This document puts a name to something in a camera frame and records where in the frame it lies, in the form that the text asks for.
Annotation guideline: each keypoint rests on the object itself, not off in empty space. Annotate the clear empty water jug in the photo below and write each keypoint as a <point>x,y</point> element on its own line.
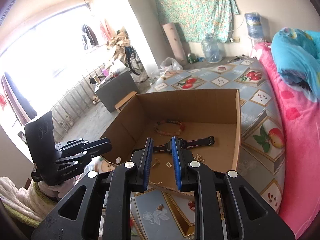
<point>210,49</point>

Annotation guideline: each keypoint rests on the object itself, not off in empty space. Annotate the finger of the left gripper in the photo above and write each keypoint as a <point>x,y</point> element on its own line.
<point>85,154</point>
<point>73,147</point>

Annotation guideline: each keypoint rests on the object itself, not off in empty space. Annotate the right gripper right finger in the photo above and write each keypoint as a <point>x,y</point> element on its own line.
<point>192,175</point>

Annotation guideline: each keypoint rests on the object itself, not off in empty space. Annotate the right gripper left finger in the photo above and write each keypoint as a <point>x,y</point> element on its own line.
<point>131,176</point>

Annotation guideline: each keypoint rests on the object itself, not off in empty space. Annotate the brown cardboard box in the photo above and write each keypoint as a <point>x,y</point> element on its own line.
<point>186,114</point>

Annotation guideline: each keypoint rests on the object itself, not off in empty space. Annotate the pink rolled mat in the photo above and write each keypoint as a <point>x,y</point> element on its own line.
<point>175,43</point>

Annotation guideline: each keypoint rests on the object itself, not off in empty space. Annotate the green floral wall cloth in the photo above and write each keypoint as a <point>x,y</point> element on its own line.
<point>194,19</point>

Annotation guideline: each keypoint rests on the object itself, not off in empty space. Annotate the blue pillow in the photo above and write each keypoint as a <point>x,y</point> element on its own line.
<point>296,55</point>

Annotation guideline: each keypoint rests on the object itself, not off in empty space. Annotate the white fluffy towel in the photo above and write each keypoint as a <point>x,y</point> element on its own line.
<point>29,206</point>

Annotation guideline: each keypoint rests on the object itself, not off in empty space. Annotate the grey cabinet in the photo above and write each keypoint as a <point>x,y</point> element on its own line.
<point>112,91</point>

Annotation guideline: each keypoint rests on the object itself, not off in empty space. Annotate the fruit pattern table cover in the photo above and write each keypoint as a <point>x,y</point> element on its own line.
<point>249,196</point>

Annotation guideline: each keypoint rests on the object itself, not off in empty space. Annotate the pink floral blanket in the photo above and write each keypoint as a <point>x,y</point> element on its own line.
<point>300,118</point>

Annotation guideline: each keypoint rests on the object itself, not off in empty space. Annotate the wheelchair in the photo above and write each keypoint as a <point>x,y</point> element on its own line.
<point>132,61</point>

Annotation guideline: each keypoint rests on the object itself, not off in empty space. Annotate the white plastic bag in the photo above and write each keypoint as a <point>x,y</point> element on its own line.
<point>170,64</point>

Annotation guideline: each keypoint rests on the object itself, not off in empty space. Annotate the gold silver chain charm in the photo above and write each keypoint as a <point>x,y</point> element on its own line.
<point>199,158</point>

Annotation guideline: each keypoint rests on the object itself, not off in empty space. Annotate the small gold bee brooch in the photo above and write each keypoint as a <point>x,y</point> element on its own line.
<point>160,207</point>

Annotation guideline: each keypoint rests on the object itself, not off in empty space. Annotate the blue water jug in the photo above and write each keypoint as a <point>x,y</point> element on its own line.
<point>254,25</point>

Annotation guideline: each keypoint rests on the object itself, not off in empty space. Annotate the pile of clothes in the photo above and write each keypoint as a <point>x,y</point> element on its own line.
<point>118,44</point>

